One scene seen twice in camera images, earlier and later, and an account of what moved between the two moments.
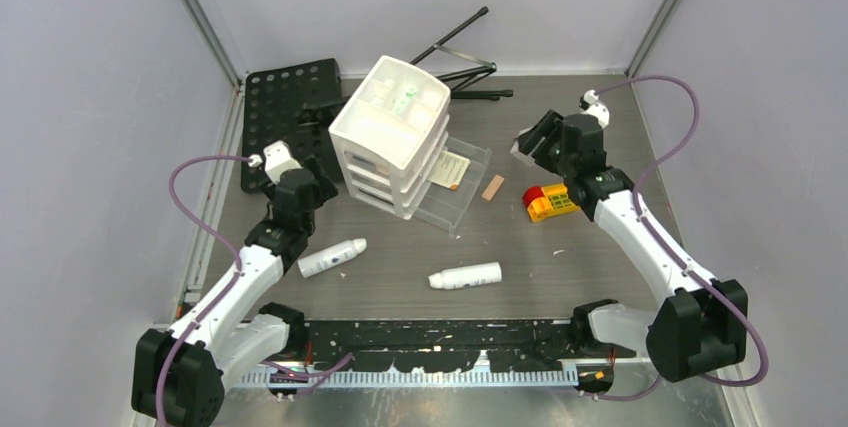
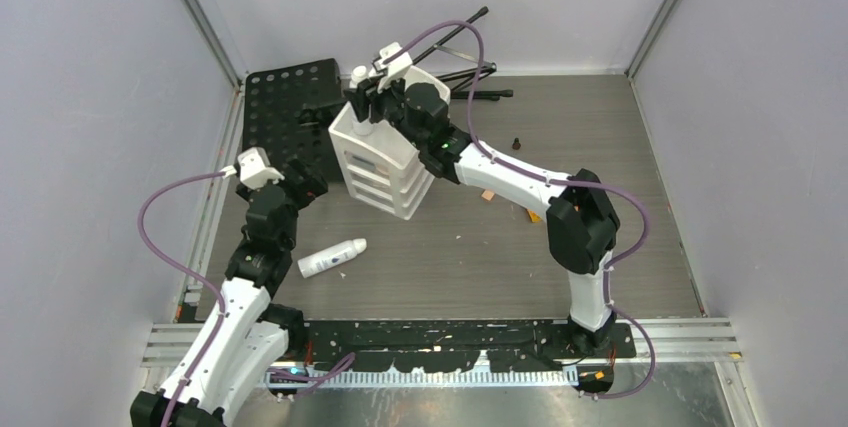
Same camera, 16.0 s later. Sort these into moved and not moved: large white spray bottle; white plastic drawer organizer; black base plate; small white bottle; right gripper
Moved: small white bottle; right gripper; white plastic drawer organizer
Not moved: large white spray bottle; black base plate
